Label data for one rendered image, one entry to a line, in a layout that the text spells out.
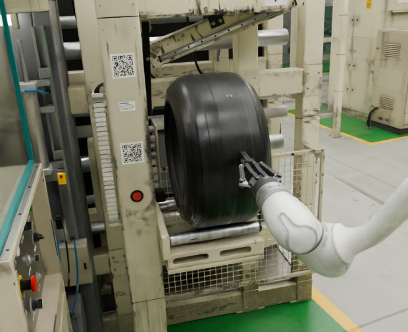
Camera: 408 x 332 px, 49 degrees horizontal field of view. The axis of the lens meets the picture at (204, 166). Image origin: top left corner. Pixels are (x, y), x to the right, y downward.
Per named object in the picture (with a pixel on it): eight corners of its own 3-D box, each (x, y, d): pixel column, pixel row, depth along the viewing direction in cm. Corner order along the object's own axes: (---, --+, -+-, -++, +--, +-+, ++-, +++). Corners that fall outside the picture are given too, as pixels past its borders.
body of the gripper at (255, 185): (285, 180, 117) (273, 164, 125) (255, 184, 116) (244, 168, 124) (283, 204, 121) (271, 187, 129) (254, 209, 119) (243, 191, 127)
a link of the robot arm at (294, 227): (250, 209, 112) (280, 236, 118) (272, 247, 98) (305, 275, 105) (282, 180, 110) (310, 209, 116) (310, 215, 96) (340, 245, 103)
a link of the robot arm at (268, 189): (262, 193, 110) (254, 181, 115) (260, 223, 115) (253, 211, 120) (296, 188, 112) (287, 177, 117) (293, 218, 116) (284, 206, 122)
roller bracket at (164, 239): (163, 261, 154) (161, 236, 150) (149, 213, 190) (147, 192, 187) (172, 260, 155) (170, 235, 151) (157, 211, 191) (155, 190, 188)
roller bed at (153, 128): (118, 195, 196) (110, 130, 186) (116, 184, 209) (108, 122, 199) (162, 190, 200) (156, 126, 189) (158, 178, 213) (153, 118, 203)
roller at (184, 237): (168, 248, 157) (167, 237, 155) (166, 242, 161) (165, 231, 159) (262, 234, 164) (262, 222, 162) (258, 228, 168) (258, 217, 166)
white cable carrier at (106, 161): (109, 226, 158) (91, 93, 142) (108, 221, 163) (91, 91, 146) (122, 224, 159) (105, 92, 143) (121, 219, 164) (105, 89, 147)
